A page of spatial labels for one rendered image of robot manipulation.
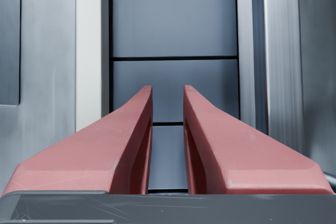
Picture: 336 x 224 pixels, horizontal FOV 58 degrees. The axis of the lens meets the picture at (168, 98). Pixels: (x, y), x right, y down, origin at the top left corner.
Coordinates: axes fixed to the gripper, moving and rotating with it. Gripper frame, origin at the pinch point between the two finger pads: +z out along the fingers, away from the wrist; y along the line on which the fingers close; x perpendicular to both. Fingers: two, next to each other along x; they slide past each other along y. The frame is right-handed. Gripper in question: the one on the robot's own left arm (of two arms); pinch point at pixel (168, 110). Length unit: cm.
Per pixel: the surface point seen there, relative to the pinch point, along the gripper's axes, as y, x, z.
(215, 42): -2.8, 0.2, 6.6
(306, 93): -10.3, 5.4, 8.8
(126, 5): 2.5, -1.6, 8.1
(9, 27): 11.1, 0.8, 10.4
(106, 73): 3.1, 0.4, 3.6
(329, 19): -12.2, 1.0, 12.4
